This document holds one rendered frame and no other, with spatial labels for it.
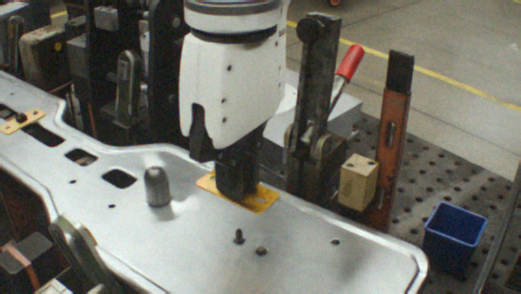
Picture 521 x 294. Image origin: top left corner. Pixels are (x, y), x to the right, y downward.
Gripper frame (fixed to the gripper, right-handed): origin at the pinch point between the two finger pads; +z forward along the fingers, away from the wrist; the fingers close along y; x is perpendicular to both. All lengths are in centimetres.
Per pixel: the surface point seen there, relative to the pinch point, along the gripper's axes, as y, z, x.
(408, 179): -64, 40, -1
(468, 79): -298, 110, -35
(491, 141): -223, 110, -1
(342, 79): -21.3, -2.1, 0.4
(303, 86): -14.1, -3.4, -1.1
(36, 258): 16.4, 10.8, -17.7
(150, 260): 8.4, 9.6, -5.7
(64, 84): -18, 13, -59
